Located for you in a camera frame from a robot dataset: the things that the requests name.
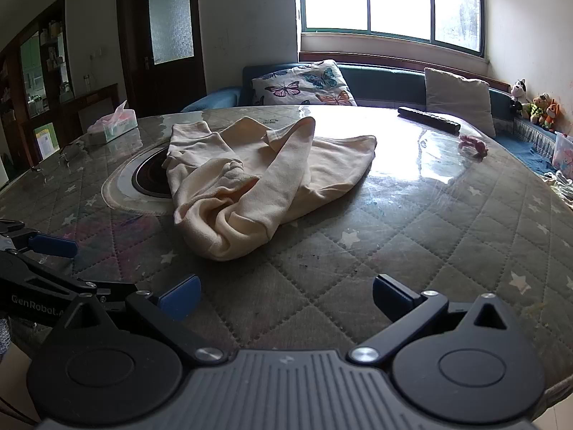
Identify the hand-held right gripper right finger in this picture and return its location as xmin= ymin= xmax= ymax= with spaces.
xmin=349 ymin=274 xmax=515 ymax=364

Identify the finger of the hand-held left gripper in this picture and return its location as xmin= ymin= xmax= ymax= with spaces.
xmin=0 ymin=251 xmax=137 ymax=302
xmin=0 ymin=219 xmax=78 ymax=259

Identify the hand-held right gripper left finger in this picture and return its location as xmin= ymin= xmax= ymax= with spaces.
xmin=56 ymin=274 xmax=227 ymax=367

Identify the cream long-sleeved garment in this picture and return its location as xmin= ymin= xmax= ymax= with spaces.
xmin=162 ymin=115 xmax=379 ymax=261

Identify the round black table hob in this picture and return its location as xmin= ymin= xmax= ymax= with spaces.
xmin=102 ymin=145 xmax=180 ymax=216

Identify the dark wooden display cabinet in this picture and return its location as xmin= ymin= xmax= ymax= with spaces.
xmin=0 ymin=0 xmax=119 ymax=189

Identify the pink and green tissue box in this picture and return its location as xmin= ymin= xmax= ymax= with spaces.
xmin=86 ymin=101 xmax=139 ymax=145

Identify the small pink toy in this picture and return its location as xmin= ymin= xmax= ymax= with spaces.
xmin=459 ymin=134 xmax=488 ymax=158

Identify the black remote control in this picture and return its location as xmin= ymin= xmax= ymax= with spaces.
xmin=398 ymin=106 xmax=462 ymax=135

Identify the blue sofa blanket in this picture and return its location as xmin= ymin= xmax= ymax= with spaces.
xmin=495 ymin=132 xmax=560 ymax=175

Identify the plain white pillow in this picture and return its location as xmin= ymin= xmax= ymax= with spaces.
xmin=423 ymin=67 xmax=497 ymax=139

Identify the dark door with frosted glass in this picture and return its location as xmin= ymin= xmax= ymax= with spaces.
xmin=116 ymin=0 xmax=207 ymax=117

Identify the teal sofa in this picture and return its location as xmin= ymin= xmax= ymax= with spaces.
xmin=180 ymin=63 xmax=560 ymax=166

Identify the butterfly print pillow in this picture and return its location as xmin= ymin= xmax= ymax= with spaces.
xmin=251 ymin=59 xmax=358 ymax=107

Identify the green and yellow plush toy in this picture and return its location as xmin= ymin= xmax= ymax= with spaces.
xmin=528 ymin=92 xmax=550 ymax=124

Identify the black and white cow plush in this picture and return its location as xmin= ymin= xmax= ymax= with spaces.
xmin=509 ymin=78 xmax=528 ymax=115

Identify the green-framed window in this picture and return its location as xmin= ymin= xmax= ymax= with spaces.
xmin=295 ymin=0 xmax=486 ymax=59

